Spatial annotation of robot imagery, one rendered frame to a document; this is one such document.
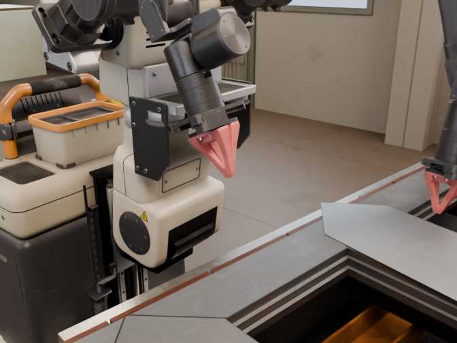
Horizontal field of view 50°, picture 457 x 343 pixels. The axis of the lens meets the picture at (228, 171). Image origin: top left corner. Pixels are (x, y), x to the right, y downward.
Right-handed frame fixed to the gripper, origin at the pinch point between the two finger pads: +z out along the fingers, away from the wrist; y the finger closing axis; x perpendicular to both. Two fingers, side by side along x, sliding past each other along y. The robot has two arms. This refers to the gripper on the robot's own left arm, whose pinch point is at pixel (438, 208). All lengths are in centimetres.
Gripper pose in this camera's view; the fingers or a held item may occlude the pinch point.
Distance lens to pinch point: 100.4
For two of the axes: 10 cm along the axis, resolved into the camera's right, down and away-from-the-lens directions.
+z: -1.7, 9.7, 2.0
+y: 7.3, -0.2, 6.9
